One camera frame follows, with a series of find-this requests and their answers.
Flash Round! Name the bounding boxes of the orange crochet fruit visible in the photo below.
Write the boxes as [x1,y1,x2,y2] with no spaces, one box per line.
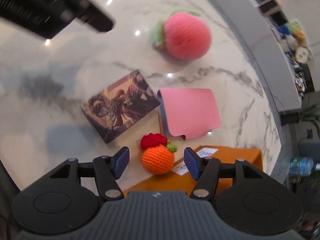
[140,133,178,175]

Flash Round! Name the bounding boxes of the pink wallet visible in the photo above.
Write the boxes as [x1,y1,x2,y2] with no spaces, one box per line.
[157,88,221,140]

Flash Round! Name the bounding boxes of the illustrated card box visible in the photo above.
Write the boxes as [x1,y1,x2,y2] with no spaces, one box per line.
[81,70,160,144]

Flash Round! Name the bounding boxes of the pink fluffy peach plush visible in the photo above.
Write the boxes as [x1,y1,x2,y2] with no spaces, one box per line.
[150,10,212,61]

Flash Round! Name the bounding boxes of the orange cardboard box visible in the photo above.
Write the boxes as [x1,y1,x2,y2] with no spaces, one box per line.
[124,145,263,196]

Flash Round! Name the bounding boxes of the blue water jug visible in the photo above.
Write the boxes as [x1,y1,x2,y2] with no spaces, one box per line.
[287,157,319,177]

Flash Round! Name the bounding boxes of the tall potted grass plant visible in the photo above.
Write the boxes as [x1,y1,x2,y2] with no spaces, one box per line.
[280,104,320,137]

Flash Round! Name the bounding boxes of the black white figurines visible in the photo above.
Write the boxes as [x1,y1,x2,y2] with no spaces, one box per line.
[293,62,307,98]

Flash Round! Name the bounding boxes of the round paper fan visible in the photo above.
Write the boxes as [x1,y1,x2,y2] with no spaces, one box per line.
[295,46,310,64]

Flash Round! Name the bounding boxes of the teddy bear in basket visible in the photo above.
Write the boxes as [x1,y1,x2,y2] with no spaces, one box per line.
[285,29,307,51]

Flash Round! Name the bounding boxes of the green picture book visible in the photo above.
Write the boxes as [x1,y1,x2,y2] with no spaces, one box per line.
[277,20,304,38]

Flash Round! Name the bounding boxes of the white marble tv console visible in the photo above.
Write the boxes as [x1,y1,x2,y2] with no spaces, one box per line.
[208,0,302,112]

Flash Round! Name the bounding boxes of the pink black space heater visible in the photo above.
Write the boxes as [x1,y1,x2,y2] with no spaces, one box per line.
[256,0,282,17]

